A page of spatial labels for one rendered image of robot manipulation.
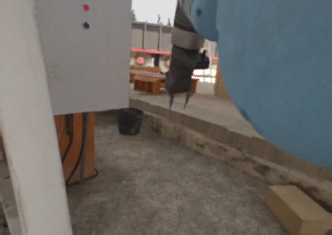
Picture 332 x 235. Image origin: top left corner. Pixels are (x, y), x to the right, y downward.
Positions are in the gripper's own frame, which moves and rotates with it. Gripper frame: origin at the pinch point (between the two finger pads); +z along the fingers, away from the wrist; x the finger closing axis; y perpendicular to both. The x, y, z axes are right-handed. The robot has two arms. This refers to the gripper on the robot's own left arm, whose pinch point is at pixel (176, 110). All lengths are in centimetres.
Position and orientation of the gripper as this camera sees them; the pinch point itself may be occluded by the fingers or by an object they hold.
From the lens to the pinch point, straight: 64.7
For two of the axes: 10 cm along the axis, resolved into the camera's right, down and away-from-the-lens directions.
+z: -1.7, 7.7, 6.1
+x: -8.9, 1.4, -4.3
